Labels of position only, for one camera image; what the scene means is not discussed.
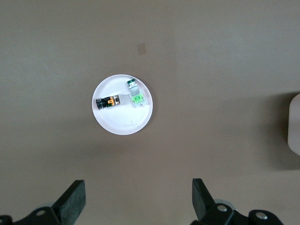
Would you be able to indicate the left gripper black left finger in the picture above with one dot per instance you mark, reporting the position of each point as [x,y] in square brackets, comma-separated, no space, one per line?
[70,204]

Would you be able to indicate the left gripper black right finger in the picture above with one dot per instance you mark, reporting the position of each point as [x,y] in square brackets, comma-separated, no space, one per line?
[201,201]

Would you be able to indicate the white lunch box grey clips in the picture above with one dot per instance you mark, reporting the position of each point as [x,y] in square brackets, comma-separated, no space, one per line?
[295,124]

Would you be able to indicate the pale pink round plate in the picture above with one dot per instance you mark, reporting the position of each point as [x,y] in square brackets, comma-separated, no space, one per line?
[122,122]

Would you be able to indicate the small green connector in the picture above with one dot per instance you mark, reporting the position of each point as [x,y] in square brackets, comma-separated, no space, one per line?
[136,98]

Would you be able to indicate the small brown tape patch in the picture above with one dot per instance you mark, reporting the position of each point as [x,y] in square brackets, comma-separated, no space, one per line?
[141,49]

